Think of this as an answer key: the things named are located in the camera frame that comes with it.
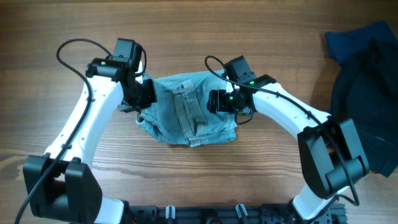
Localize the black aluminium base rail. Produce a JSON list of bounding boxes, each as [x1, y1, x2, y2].
[[130, 203, 348, 224]]

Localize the black garment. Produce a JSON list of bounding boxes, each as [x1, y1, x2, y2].
[[331, 40, 397, 177]]

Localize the navy blue garment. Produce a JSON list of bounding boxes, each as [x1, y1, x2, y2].
[[325, 21, 397, 116]]

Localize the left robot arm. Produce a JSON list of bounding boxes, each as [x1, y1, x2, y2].
[[15, 38, 157, 223]]

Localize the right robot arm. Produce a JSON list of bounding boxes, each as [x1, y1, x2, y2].
[[207, 56, 369, 223]]

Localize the light blue denim shorts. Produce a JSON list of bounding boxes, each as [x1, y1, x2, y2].
[[136, 72, 237, 147]]

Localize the black left camera cable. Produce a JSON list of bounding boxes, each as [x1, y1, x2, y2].
[[14, 38, 113, 224]]

